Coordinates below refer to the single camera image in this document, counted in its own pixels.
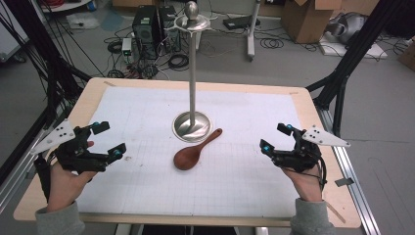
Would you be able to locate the brown wooden spoon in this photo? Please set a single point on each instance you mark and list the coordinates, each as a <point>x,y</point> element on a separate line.
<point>187,158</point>

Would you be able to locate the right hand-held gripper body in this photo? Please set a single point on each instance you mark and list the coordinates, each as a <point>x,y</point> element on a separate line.
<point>303,153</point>

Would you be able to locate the white stand pole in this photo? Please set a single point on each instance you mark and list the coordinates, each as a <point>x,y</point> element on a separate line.
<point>251,36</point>

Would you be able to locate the tall metal utensil stand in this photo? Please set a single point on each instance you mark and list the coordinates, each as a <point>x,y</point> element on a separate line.
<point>192,98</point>

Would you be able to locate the large cardboard box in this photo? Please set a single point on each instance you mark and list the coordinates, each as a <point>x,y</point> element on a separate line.
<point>306,21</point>

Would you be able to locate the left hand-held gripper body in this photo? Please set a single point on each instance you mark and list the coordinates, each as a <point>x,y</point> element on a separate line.
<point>78,156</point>

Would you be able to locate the small cardboard box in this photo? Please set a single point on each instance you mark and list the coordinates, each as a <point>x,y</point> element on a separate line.
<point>407,57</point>

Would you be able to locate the grey round appliance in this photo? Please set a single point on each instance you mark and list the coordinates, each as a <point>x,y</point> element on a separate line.
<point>347,27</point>

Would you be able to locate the white foam board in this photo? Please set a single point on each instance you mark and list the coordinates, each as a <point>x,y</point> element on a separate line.
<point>375,52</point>

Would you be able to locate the black computer tower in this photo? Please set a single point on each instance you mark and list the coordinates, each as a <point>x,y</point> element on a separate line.
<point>169,23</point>
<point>145,31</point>

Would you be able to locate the person's right hand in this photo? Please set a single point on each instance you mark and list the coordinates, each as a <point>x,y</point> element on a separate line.
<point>306,184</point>

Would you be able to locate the black metal frame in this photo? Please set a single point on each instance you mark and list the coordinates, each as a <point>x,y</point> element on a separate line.
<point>345,65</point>
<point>50,71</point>

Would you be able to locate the aluminium rail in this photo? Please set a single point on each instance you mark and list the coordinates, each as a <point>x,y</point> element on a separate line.
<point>355,196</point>
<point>19,182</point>

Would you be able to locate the small white green device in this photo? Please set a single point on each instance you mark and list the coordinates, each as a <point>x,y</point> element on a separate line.
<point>127,49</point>

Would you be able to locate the white grid mat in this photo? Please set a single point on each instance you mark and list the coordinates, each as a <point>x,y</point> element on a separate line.
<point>228,186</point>

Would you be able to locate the person's left hand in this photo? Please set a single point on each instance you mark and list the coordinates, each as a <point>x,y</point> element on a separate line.
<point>67,187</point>

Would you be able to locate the black tape piece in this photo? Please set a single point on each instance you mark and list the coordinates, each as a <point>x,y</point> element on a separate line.
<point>344,182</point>

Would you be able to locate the flat black device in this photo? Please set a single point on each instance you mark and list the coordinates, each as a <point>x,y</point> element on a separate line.
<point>239,22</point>

